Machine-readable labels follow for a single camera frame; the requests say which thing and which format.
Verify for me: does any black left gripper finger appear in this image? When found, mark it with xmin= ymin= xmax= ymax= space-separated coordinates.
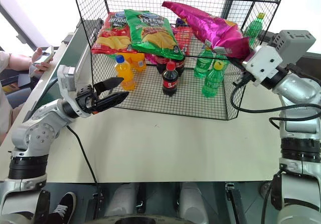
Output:
xmin=93 ymin=77 xmax=125 ymax=94
xmin=95 ymin=91 xmax=130 ymax=112

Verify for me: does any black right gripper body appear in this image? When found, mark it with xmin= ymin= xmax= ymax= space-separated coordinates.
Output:
xmin=237 ymin=67 xmax=256 ymax=86

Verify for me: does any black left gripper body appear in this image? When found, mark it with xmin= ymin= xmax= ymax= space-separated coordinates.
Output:
xmin=74 ymin=84 xmax=100 ymax=115

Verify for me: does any pink foil snack bag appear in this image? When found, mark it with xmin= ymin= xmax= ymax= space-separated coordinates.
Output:
xmin=162 ymin=1 xmax=253 ymax=59

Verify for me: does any white smartphone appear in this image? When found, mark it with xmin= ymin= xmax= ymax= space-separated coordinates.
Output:
xmin=32 ymin=45 xmax=55 ymax=65

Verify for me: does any person's bare hand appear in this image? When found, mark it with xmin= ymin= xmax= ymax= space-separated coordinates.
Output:
xmin=31 ymin=47 xmax=55 ymax=71

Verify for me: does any orange soda bottle blue cap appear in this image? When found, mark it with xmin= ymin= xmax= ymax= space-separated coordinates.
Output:
xmin=114 ymin=55 xmax=136 ymax=91

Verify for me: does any green soda bottle yellow cap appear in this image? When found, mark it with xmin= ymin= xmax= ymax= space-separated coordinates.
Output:
xmin=244 ymin=13 xmax=266 ymax=47
xmin=202 ymin=61 xmax=225 ymax=98

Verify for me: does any red potato chips bag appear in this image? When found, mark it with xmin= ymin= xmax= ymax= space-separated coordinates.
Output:
xmin=91 ymin=12 xmax=133 ymax=56

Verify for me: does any cola bottle red cap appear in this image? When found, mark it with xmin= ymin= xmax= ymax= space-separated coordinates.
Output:
xmin=162 ymin=61 xmax=180 ymax=97

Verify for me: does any grey plastic box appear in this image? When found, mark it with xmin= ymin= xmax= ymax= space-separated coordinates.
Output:
xmin=272 ymin=30 xmax=316 ymax=59

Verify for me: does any green potato chips bag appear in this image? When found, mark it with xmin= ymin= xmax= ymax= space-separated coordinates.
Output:
xmin=124 ymin=9 xmax=184 ymax=60

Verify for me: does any red flat snack packet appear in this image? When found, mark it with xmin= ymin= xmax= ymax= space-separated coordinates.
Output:
xmin=172 ymin=25 xmax=194 ymax=56

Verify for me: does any person in pink clothing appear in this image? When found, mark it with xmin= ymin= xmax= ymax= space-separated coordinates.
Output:
xmin=0 ymin=50 xmax=36 ymax=146

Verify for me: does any white rounded robot leg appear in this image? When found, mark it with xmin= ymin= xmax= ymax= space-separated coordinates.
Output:
xmin=179 ymin=182 xmax=210 ymax=224
xmin=104 ymin=182 xmax=140 ymax=218

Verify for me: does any black white sneaker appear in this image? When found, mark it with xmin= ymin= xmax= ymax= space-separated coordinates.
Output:
xmin=47 ymin=191 xmax=77 ymax=224

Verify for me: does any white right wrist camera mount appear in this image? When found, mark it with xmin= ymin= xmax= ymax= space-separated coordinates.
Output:
xmin=242 ymin=45 xmax=283 ymax=87

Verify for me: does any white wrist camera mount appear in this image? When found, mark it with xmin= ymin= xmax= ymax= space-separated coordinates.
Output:
xmin=242 ymin=45 xmax=283 ymax=87
xmin=57 ymin=64 xmax=92 ymax=98

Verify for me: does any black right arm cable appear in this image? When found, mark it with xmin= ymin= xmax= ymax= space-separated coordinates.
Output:
xmin=230 ymin=64 xmax=321 ymax=132

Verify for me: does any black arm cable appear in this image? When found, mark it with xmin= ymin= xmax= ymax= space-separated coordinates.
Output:
xmin=260 ymin=173 xmax=280 ymax=224
xmin=65 ymin=125 xmax=100 ymax=184
xmin=230 ymin=64 xmax=321 ymax=132

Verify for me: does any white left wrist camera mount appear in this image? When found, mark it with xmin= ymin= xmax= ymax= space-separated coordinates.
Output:
xmin=57 ymin=64 xmax=92 ymax=98

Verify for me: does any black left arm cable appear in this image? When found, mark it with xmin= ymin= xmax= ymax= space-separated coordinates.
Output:
xmin=65 ymin=125 xmax=100 ymax=184

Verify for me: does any black wire mesh rack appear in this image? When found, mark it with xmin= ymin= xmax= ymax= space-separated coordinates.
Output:
xmin=71 ymin=0 xmax=288 ymax=121

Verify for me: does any black lower arm cable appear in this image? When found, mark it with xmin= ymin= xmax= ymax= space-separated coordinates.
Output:
xmin=260 ymin=173 xmax=280 ymax=224

